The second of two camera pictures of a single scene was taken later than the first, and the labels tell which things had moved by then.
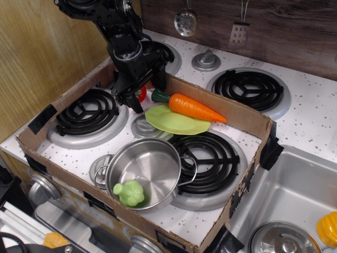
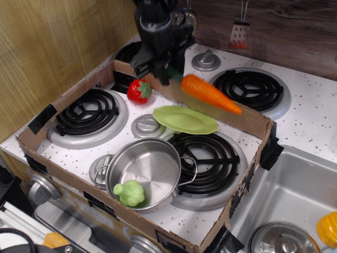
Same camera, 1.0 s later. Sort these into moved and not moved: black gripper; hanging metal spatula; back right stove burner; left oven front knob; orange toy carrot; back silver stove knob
Moved: black gripper; orange toy carrot
Not moved: hanging metal spatula; back right stove burner; back silver stove knob; left oven front knob
